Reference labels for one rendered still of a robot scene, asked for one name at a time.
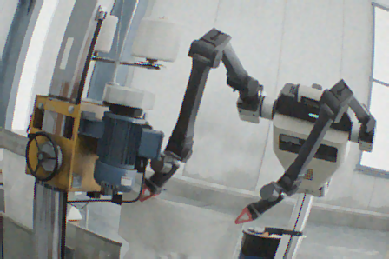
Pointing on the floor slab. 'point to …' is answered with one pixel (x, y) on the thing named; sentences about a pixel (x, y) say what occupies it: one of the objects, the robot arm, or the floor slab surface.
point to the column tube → (62, 79)
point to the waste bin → (253, 246)
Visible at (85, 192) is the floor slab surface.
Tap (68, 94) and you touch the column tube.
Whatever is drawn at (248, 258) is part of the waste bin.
